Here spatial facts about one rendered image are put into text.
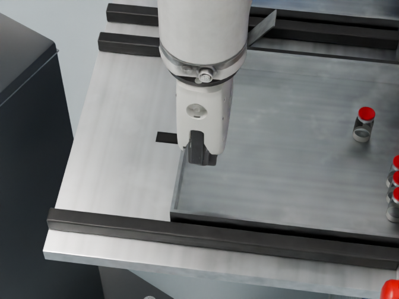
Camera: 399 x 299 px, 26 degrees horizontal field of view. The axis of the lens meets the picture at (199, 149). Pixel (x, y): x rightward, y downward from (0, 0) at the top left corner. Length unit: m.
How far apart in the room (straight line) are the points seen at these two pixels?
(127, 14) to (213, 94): 0.40
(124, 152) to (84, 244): 0.14
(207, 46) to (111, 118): 0.35
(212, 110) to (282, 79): 0.32
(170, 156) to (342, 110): 0.23
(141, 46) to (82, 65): 1.21
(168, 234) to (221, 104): 0.21
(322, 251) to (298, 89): 0.25
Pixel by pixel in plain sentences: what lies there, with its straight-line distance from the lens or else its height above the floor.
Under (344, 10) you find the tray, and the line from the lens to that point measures 1.24.
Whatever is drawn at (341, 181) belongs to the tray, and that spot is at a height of 0.88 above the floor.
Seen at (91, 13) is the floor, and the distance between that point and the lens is 2.50.
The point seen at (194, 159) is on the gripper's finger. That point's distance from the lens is 0.90.
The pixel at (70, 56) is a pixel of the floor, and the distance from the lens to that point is 2.39.
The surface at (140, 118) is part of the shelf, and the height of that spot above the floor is 0.88.
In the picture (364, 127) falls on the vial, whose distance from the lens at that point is 1.07.
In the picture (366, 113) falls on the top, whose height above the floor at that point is 0.93.
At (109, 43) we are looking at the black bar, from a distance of 1.17.
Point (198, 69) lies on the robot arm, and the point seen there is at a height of 1.14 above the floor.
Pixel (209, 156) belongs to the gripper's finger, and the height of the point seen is 0.96.
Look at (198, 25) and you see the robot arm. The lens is 0.76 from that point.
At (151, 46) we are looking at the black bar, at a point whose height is 0.90.
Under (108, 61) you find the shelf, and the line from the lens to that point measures 1.17.
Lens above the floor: 1.74
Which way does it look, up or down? 53 degrees down
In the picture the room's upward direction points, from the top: straight up
